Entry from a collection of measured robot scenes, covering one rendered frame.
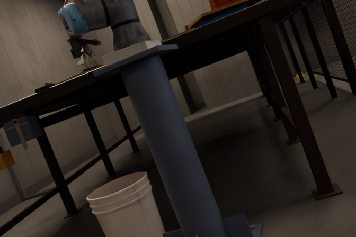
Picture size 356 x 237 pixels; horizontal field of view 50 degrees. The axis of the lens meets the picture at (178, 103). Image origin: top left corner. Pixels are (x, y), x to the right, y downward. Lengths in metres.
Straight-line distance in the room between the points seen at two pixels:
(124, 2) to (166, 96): 0.39
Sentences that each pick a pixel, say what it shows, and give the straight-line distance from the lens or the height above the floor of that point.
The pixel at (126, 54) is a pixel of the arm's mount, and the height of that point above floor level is 0.88.
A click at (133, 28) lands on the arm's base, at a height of 0.97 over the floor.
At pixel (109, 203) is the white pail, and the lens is 1.74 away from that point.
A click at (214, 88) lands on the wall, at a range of 6.68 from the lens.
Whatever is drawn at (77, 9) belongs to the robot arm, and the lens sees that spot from 1.47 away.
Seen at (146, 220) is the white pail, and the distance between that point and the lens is 1.79.
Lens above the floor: 0.74
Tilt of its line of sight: 4 degrees down
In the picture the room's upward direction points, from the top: 21 degrees counter-clockwise
